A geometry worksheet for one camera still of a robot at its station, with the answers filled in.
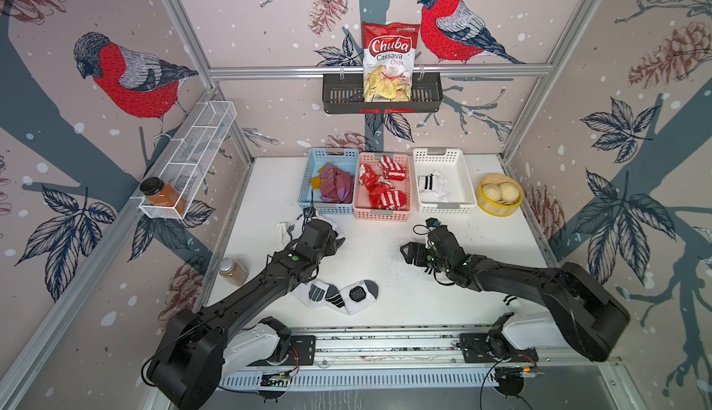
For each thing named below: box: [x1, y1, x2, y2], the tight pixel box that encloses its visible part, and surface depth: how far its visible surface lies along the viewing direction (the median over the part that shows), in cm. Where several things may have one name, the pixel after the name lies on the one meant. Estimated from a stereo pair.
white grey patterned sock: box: [293, 278, 380, 315], surface depth 84 cm
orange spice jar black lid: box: [139, 176, 188, 215], surface depth 61 cm
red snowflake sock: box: [357, 163, 385, 193], surface depth 112 cm
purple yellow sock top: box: [319, 166, 356, 204], surface depth 104 cm
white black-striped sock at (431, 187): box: [417, 169, 452, 203], surface depth 109 cm
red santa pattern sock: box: [368, 179, 407, 210], surface depth 106 cm
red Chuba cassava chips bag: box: [361, 22, 420, 103], surface depth 87 cm
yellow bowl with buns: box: [476, 173, 525, 218], surface depth 103 cm
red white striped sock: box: [377, 154, 407, 181], surface depth 113 cm
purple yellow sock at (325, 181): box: [310, 162, 336, 195], surface depth 112 cm
